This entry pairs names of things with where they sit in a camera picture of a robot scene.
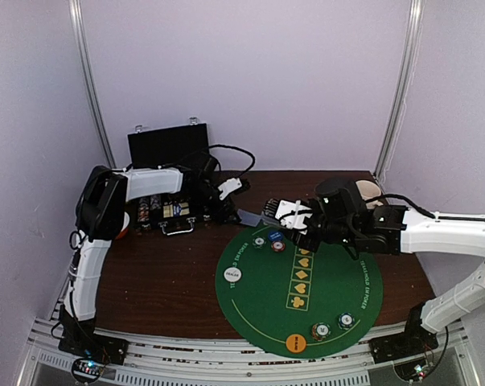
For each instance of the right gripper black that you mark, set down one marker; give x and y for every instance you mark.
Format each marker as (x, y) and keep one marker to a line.
(310, 236)

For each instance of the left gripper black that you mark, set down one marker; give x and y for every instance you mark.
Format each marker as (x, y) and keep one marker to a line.
(220, 219)

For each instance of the deck of cards clear box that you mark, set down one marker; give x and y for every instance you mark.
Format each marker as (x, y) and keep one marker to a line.
(253, 219)

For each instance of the blue small blind button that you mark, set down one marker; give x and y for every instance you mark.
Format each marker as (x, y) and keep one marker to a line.
(274, 236)

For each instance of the green twenty chip stack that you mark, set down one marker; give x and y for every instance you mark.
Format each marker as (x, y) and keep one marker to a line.
(259, 242)

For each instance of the white dealer button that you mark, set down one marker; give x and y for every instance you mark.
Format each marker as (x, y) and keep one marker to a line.
(232, 274)

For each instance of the orange big blind button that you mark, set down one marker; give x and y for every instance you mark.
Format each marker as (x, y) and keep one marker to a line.
(296, 343)

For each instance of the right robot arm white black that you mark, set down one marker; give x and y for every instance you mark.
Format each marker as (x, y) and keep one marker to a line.
(340, 215)

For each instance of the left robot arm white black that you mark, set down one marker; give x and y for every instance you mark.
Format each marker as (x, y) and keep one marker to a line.
(101, 218)

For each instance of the blue texas holdem card deck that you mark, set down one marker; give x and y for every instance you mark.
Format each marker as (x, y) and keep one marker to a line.
(175, 210)

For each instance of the white patterned mug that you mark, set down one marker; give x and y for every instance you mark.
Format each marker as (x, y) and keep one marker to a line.
(370, 193)

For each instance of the chip row in case left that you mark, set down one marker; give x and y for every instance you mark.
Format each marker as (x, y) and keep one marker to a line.
(148, 208)

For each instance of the round green poker mat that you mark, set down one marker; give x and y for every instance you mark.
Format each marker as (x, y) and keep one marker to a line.
(286, 293)

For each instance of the black poker chip case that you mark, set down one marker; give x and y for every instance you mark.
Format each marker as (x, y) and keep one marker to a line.
(185, 148)

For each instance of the white orange bowl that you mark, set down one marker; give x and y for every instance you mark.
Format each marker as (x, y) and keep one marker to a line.
(125, 227)

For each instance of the right circuit board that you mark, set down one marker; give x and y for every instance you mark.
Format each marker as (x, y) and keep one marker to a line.
(413, 371)

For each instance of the circuit board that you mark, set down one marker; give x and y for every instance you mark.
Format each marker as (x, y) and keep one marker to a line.
(413, 371)
(86, 370)

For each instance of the left circuit board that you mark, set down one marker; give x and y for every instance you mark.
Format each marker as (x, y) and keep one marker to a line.
(86, 370)

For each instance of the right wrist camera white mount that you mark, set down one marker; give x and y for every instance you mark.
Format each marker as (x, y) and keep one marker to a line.
(287, 215)

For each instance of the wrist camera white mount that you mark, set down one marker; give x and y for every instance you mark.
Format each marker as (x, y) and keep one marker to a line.
(287, 215)
(232, 186)

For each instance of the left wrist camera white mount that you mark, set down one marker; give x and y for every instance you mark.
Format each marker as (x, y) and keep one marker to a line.
(232, 186)

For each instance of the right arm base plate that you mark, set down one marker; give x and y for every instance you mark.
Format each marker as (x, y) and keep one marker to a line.
(401, 345)

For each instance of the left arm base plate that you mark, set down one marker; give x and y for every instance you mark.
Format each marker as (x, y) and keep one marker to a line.
(100, 348)

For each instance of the right aluminium frame post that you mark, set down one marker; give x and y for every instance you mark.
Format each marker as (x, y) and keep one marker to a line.
(407, 67)

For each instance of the aluminium frame post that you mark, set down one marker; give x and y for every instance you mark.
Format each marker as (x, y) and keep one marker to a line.
(407, 67)
(77, 22)

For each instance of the left aluminium frame post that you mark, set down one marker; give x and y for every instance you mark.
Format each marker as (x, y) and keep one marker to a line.
(77, 22)

